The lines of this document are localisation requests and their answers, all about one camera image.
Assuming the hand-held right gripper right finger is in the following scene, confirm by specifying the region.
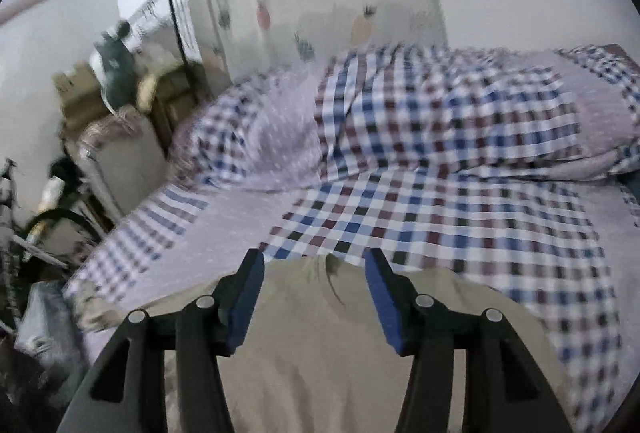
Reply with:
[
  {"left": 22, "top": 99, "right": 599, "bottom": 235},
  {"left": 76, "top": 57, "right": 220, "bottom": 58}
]
[{"left": 364, "top": 248, "right": 573, "bottom": 433}]

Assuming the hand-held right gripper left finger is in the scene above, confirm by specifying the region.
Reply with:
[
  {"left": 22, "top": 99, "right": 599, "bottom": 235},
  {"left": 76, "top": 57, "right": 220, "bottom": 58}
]
[{"left": 57, "top": 249, "right": 266, "bottom": 433}]

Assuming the beige garment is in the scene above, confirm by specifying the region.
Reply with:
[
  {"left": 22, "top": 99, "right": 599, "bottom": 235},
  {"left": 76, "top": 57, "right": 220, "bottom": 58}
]
[{"left": 145, "top": 255, "right": 571, "bottom": 433}]

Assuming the black clothes rack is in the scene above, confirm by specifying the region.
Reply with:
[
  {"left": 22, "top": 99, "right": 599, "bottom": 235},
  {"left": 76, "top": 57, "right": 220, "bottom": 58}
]
[{"left": 132, "top": 0, "right": 202, "bottom": 70}]

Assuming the checked bed sheet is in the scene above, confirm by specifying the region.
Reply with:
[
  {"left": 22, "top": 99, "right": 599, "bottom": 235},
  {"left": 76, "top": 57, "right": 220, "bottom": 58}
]
[{"left": 65, "top": 173, "right": 640, "bottom": 424}]

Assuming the white storage box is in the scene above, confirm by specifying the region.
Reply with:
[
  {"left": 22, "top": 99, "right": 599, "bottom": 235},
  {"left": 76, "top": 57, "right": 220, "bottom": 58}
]
[{"left": 77, "top": 106, "right": 170, "bottom": 220}]

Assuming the checked lilac patchwork quilt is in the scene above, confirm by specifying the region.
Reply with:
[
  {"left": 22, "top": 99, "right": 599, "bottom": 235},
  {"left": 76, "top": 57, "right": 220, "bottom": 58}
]
[{"left": 167, "top": 42, "right": 640, "bottom": 186}]

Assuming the grey plastic bag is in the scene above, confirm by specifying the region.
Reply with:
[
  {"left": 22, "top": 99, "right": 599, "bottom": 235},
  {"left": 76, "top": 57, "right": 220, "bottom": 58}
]
[{"left": 15, "top": 282, "right": 90, "bottom": 368}]

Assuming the black bicycle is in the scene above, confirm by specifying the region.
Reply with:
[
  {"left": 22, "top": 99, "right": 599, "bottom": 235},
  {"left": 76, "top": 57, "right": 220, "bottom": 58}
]
[{"left": 0, "top": 157, "right": 107, "bottom": 276}]

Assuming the wooden bedside cabinet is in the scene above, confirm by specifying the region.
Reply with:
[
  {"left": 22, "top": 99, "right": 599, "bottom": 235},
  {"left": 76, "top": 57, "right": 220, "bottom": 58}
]
[{"left": 140, "top": 62, "right": 213, "bottom": 151}]

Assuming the grey plush toy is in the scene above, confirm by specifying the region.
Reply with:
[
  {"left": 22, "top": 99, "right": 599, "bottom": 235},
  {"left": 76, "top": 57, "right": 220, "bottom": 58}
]
[{"left": 89, "top": 22, "right": 142, "bottom": 114}]

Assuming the cardboard box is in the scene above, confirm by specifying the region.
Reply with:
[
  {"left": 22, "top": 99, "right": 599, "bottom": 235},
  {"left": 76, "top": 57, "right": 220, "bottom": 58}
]
[{"left": 52, "top": 62, "right": 108, "bottom": 134}]

